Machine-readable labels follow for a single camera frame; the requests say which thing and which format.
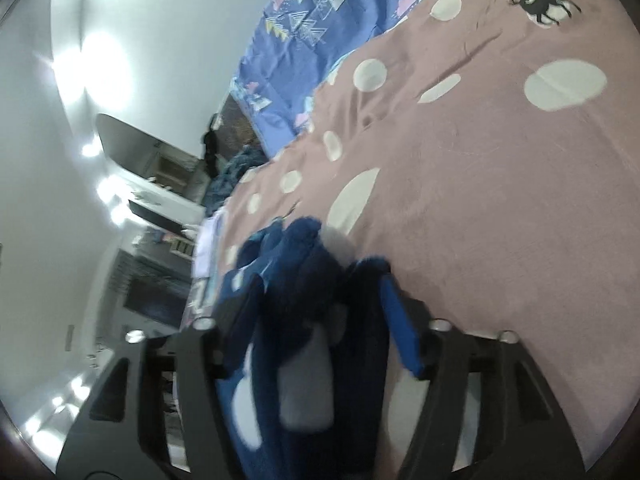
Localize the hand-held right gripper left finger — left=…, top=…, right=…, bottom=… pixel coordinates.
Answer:
left=55, top=276, right=267, bottom=480

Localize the arched doorway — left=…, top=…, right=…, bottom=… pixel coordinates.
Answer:
left=95, top=112, right=211, bottom=223

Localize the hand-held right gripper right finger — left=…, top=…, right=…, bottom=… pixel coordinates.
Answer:
left=377, top=274, right=588, bottom=480

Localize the pink polka-dot blanket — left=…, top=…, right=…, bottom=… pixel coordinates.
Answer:
left=190, top=0, right=640, bottom=467

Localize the blue tree-patterned pillow cover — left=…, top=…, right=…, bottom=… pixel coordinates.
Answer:
left=232, top=0, right=472, bottom=158

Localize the lavender folded cloth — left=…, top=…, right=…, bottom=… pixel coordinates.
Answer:
left=192, top=212, right=229, bottom=281

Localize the navy star-print fleece robe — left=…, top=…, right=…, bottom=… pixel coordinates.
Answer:
left=215, top=216, right=403, bottom=480

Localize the dark teal fleece blanket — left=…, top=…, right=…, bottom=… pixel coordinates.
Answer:
left=205, top=145, right=267, bottom=212

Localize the dark patterned headboard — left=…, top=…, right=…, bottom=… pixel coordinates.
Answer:
left=217, top=91, right=273, bottom=161

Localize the black garment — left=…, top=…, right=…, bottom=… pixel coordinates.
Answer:
left=200, top=115, right=224, bottom=177

